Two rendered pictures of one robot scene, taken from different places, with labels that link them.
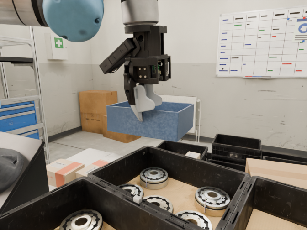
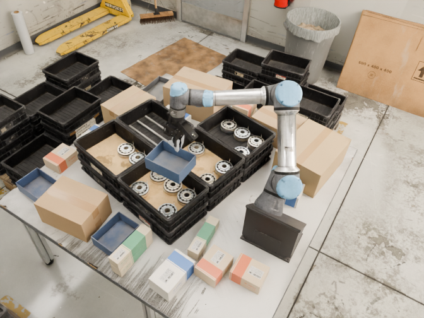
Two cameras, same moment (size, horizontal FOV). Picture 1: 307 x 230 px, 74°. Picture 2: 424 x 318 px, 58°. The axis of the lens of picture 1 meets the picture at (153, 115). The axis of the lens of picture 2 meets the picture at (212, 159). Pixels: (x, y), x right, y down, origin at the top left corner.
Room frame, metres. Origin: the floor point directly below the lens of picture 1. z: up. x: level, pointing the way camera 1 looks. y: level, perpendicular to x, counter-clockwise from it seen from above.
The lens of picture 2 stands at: (1.83, 0.28, 2.45)
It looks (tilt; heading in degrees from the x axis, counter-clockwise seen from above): 45 degrees down; 183
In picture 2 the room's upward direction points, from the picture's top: 3 degrees clockwise
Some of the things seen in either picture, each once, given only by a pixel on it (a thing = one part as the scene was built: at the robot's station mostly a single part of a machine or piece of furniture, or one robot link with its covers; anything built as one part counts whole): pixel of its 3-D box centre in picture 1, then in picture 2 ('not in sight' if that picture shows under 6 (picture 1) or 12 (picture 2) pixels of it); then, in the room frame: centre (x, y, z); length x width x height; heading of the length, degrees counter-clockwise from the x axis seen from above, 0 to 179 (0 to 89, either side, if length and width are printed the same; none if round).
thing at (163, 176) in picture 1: (154, 174); (167, 211); (0.67, 0.00, 0.86); 0.10 x 0.10 x 0.01
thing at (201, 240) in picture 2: not in sight; (204, 236); (0.72, 0.20, 0.73); 0.24 x 0.06 x 0.06; 158
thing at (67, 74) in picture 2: not in sight; (76, 86); (-0.97, -1.17, 0.37); 0.40 x 0.30 x 0.45; 154
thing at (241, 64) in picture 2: not in sight; (245, 75); (-1.50, 0.37, 0.31); 0.40 x 0.30 x 0.34; 64
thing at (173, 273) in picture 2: not in sight; (172, 274); (0.95, 0.07, 0.75); 0.20 x 0.12 x 0.09; 150
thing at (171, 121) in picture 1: (151, 116); (170, 161); (0.55, 0.00, 1.10); 0.20 x 0.15 x 0.07; 65
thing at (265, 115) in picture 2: not in sight; (277, 127); (-0.18, 0.59, 0.78); 0.30 x 0.22 x 0.16; 59
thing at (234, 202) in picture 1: (168, 177); (163, 184); (0.55, -0.04, 0.92); 0.40 x 0.30 x 0.02; 54
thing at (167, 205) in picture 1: (154, 206); (173, 185); (0.49, 0.00, 0.86); 0.10 x 0.10 x 0.01
